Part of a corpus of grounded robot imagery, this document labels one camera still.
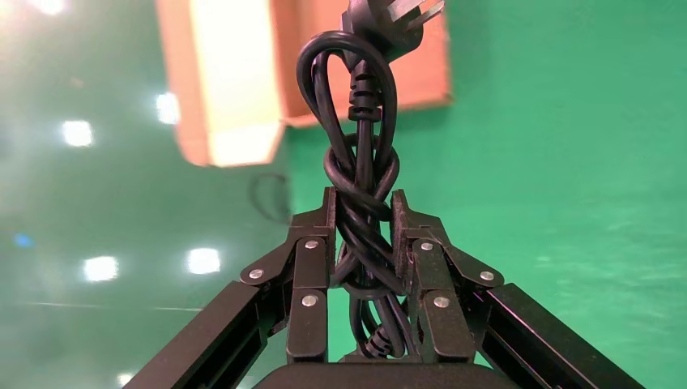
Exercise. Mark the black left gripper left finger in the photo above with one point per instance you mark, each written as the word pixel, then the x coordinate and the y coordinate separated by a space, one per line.
pixel 308 322

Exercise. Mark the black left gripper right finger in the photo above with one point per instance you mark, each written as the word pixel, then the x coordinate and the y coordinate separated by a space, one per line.
pixel 443 327

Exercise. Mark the open flat cardboard box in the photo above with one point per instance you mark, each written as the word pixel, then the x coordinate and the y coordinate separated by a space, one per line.
pixel 236 80

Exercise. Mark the green table cloth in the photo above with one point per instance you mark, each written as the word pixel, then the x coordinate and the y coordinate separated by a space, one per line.
pixel 563 188

